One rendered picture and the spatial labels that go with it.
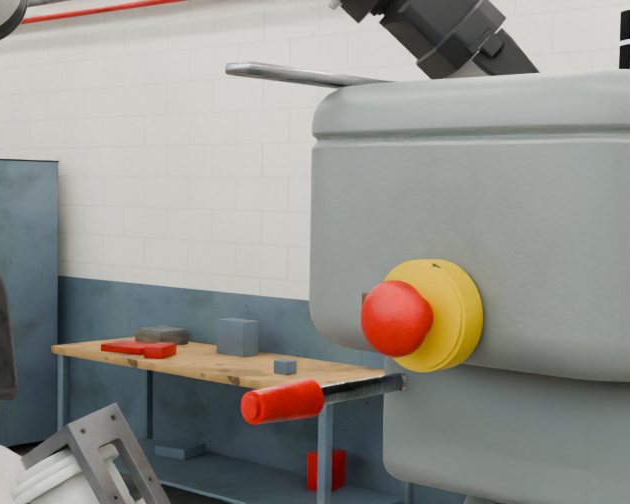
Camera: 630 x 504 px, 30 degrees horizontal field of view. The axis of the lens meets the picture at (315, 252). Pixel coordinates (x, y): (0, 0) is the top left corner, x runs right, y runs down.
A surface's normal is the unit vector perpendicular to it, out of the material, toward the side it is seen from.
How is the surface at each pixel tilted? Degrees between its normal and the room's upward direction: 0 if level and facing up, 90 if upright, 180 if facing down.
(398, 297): 63
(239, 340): 90
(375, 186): 90
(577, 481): 90
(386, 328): 93
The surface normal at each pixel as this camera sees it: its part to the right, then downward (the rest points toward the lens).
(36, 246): 0.75, 0.04
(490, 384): -0.67, 0.03
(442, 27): 0.08, 0.04
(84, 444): 0.65, -0.47
